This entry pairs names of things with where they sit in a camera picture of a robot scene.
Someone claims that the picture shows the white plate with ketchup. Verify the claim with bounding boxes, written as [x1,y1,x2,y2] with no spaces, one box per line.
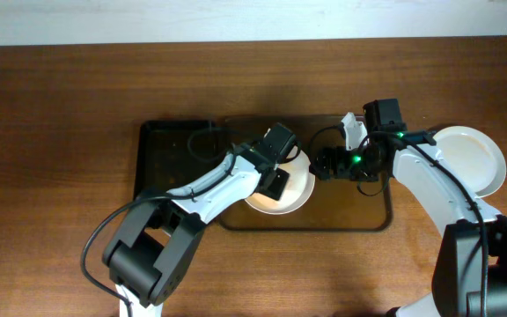
[434,126,507,197]

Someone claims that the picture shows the white plate front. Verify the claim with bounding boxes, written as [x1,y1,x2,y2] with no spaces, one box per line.
[246,151,315,215]

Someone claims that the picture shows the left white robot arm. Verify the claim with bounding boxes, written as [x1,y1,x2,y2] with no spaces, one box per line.
[102,124,298,316]

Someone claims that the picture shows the small black tray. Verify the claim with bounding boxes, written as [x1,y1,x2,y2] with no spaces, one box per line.
[133,120,216,197]

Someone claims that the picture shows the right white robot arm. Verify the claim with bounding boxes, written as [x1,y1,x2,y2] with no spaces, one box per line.
[308,99,507,317]

